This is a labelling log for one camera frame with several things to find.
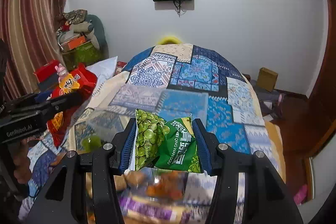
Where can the striped red curtain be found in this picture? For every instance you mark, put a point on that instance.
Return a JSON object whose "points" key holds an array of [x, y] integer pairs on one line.
{"points": [[28, 28]]}

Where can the orange fried snack pack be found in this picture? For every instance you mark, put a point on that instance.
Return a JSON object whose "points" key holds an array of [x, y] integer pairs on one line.
{"points": [[168, 185]]}

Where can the purple label cracker pack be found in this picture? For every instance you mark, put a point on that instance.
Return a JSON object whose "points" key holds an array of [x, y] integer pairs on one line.
{"points": [[146, 211]]}

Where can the pink plush toy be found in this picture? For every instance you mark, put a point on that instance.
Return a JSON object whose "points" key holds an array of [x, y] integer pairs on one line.
{"points": [[61, 71]]}

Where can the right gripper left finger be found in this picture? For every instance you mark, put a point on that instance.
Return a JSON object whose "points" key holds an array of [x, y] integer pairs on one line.
{"points": [[127, 137]]}

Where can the clothes pile on chair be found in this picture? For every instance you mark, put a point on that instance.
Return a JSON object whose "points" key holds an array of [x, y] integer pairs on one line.
{"points": [[78, 23]]}

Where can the red gift box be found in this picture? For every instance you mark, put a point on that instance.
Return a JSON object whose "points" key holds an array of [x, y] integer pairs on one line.
{"points": [[46, 75]]}

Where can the clear plastic storage bin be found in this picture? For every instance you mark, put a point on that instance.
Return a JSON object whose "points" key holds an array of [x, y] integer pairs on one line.
{"points": [[113, 113]]}

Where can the green jelly cup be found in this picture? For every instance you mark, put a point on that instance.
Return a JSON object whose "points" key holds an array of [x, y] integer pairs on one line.
{"points": [[91, 143]]}

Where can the patchwork blue bed quilt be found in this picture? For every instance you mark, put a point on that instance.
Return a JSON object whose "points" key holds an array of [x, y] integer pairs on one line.
{"points": [[196, 72]]}

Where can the red chip bag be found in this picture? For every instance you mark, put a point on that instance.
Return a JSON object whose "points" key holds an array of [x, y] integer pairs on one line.
{"points": [[80, 81]]}

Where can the green storage box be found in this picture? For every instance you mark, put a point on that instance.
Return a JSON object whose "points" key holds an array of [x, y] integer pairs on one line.
{"points": [[85, 53]]}

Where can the yellow round object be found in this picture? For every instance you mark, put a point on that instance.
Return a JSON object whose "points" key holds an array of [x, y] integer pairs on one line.
{"points": [[169, 40]]}

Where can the white pillow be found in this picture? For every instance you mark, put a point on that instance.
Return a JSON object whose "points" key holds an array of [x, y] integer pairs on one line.
{"points": [[104, 70]]}

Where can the green pea snack bag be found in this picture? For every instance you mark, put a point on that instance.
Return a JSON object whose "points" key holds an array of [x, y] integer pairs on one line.
{"points": [[162, 144]]}

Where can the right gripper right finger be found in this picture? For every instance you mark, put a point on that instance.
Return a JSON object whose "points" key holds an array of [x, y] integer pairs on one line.
{"points": [[204, 154]]}

